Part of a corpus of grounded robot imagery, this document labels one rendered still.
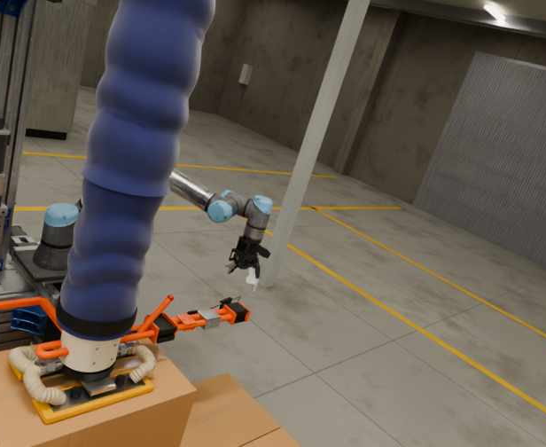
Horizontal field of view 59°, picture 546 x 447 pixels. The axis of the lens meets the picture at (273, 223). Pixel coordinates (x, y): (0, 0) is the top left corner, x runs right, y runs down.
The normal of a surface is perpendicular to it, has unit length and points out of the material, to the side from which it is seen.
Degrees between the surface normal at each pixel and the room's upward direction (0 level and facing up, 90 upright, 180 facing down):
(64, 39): 90
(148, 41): 83
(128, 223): 75
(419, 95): 90
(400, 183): 90
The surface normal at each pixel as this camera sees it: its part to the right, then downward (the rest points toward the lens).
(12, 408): 0.29, -0.91
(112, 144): -0.19, 0.31
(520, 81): -0.67, 0.03
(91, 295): 0.00, 0.09
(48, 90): 0.68, 0.42
